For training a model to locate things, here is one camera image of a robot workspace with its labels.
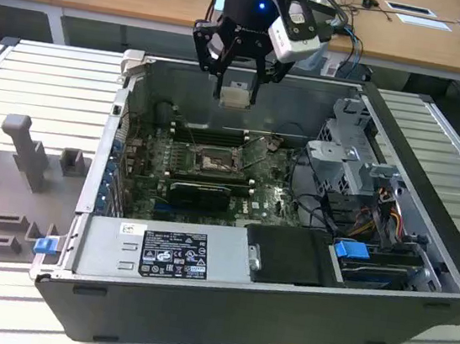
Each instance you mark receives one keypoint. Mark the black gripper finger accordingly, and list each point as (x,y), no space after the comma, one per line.
(274,74)
(204,45)

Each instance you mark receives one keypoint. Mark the silver CPU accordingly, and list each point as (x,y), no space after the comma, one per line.
(235,96)

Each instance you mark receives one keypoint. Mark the black RAM slot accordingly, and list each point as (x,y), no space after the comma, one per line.
(212,175)
(212,179)
(226,138)
(225,143)
(226,133)
(227,129)

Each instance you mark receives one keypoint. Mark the CPU socket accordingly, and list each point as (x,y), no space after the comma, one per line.
(214,162)

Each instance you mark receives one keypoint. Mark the blue expansion slot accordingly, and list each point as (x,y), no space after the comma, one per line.
(160,206)

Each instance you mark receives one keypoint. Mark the round coin battery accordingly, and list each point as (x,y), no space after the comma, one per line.
(275,145)

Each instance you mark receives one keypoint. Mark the grey case latch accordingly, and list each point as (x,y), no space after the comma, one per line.
(133,59)

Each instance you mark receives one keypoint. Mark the black cylindrical component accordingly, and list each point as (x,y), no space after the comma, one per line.
(164,113)

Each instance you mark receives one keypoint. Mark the silver metal drive cage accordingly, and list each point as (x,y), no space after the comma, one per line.
(330,153)

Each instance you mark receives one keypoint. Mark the black computer mouse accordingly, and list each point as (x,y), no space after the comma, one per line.
(367,2)

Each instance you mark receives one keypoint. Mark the green RAM stick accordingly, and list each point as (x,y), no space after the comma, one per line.
(241,189)

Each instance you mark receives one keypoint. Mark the green motherboard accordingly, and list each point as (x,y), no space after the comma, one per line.
(268,204)

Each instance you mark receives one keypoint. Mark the blue expansion card clip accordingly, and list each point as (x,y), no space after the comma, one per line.
(105,186)
(101,202)
(116,146)
(111,166)

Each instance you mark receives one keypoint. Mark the black graphics card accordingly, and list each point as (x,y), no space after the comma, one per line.
(199,197)

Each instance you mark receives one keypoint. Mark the white desk grommet plate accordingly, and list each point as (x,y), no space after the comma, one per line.
(423,22)
(408,8)

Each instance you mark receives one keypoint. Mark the black plastic shroud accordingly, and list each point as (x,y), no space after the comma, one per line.
(287,256)

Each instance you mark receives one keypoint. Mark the blue disk carrier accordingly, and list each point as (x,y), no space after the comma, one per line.
(351,251)

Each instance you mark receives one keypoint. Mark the grey power supply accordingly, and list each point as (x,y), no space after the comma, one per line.
(101,248)

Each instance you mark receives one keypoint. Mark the grey parts rack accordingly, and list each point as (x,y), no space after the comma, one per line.
(0,175)

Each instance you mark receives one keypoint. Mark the black PC case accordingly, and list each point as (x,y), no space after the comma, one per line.
(236,321)

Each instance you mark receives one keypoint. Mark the blue plastic latch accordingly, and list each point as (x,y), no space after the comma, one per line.
(44,246)

